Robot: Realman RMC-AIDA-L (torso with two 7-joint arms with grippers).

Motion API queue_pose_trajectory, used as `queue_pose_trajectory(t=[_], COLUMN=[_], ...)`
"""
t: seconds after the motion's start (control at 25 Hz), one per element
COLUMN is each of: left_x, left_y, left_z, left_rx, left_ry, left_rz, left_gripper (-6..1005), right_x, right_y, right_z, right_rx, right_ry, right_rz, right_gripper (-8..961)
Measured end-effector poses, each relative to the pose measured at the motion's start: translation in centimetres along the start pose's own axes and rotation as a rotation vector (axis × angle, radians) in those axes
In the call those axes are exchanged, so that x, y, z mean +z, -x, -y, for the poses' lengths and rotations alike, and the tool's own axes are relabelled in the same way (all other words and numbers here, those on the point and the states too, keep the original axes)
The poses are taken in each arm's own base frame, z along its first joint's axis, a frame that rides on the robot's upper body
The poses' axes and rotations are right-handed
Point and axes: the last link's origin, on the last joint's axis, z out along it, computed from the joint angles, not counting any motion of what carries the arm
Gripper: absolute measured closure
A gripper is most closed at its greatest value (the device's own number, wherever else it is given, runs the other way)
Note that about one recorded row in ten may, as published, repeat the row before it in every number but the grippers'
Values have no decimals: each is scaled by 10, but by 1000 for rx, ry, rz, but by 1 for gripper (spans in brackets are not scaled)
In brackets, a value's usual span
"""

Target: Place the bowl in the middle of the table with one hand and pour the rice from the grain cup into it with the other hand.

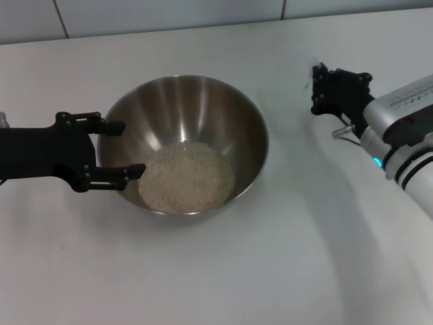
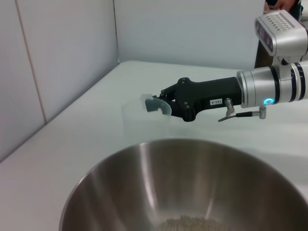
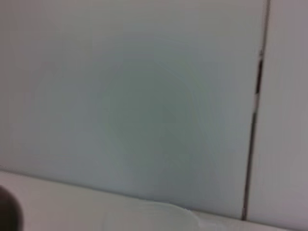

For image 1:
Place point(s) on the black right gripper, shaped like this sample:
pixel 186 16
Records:
pixel 352 98

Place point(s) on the stainless steel mixing bowl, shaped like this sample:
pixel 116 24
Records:
pixel 209 111

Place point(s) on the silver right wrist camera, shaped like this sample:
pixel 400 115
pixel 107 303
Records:
pixel 399 105

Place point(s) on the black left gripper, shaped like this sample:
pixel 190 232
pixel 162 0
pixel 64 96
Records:
pixel 44 152

